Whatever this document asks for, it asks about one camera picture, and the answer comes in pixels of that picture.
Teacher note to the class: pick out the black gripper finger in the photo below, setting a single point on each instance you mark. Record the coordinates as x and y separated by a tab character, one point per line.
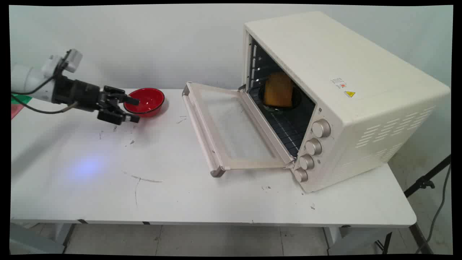
116	116
120	94

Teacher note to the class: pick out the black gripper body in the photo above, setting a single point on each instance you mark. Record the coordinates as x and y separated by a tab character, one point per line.
76	94

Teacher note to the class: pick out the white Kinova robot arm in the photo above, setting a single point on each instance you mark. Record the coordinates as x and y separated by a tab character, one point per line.
27	80

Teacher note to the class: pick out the red bowl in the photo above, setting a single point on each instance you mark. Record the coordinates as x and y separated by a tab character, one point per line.
145	102

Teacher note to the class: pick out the green and red paper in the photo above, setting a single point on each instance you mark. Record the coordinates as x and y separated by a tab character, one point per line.
17	104

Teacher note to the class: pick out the glass oven door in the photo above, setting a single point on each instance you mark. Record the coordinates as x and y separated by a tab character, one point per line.
231	130

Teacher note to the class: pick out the orange bread slice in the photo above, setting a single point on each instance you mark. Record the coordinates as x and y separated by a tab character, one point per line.
278	89

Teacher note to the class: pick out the black round pan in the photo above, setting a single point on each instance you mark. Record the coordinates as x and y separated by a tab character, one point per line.
282	104

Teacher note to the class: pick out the silver oven knob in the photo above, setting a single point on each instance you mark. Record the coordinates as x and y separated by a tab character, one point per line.
321	128
300	175
313	146
306	161

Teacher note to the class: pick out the cream toaster oven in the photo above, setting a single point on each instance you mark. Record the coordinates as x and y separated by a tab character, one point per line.
346	94

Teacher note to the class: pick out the yellow warning sticker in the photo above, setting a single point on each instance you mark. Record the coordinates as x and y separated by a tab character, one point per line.
349	94

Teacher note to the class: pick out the black tripod stand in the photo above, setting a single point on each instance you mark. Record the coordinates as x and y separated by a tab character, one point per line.
420	202

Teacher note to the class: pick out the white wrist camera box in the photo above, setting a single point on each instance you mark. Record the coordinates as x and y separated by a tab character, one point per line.
73	60

